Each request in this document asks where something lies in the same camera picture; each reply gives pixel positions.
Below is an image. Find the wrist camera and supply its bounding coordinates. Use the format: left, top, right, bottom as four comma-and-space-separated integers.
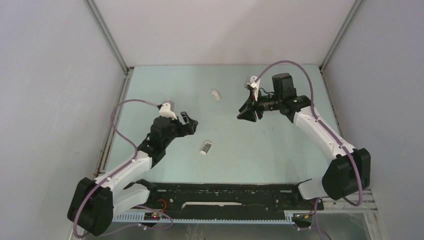
158, 101, 178, 120
244, 76, 261, 101

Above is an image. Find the blue cable duct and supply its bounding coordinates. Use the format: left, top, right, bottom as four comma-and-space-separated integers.
112, 211, 295, 225

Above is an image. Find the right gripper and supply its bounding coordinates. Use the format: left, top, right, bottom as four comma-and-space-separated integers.
237, 88, 283, 123

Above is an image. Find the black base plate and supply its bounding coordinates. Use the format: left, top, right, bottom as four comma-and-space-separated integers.
144, 182, 316, 220

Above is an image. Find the small cream stapler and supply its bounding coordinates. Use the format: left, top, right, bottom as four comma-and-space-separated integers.
212, 90, 221, 101

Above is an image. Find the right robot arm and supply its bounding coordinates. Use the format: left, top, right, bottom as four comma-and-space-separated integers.
237, 73, 371, 209

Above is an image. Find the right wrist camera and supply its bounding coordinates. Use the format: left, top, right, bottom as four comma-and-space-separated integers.
244, 76, 261, 101

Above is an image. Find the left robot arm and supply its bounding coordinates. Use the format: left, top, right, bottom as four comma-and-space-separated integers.
67, 111, 199, 239

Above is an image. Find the staple box tray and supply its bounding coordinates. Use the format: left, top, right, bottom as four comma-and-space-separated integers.
200, 141, 213, 156

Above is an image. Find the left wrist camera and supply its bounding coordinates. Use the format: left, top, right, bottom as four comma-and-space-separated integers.
158, 101, 178, 120

